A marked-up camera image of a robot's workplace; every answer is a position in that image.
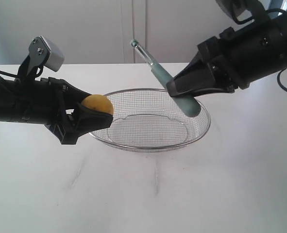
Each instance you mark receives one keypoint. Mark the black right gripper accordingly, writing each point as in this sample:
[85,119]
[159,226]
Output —
[237,58]

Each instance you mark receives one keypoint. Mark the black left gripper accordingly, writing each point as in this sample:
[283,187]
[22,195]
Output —
[45,102]

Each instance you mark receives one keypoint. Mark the yellow lemon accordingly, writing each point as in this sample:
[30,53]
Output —
[98,103]

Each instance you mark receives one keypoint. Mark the teal handled peeler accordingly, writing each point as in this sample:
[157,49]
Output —
[186,102]

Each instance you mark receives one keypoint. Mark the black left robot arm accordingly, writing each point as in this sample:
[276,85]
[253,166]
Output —
[7,98]

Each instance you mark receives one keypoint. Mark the white cabinet doors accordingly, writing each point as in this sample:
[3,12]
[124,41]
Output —
[100,31]

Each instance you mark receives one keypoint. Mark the oval wire mesh basket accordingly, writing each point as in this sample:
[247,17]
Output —
[148,120]

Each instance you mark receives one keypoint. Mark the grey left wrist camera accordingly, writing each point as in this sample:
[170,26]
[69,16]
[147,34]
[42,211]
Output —
[44,53]

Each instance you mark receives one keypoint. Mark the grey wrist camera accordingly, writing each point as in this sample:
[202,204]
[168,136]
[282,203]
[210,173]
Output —
[232,8]
[44,53]

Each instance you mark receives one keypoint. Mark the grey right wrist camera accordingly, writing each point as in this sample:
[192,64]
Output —
[232,8]

